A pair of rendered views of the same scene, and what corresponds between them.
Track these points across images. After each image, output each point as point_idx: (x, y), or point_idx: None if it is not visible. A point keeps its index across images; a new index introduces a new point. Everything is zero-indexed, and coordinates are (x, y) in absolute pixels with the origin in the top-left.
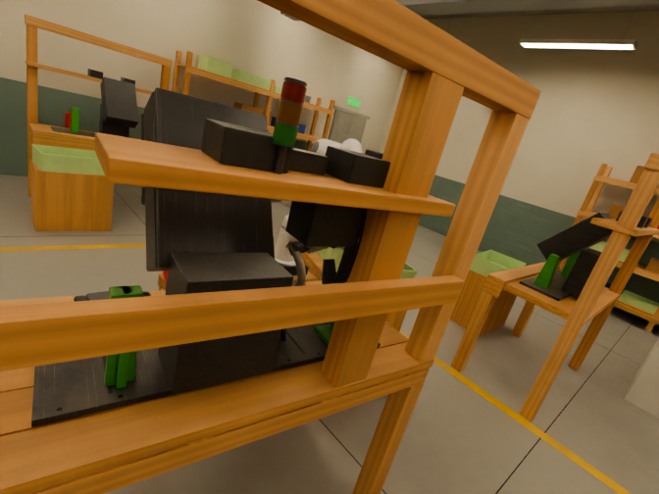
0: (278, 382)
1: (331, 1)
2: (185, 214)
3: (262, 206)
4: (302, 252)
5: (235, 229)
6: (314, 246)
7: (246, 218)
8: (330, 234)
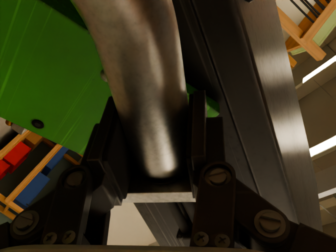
0: None
1: None
2: (280, 36)
3: (289, 161)
4: (65, 187)
5: (272, 46)
6: (226, 251)
7: (279, 94)
8: None
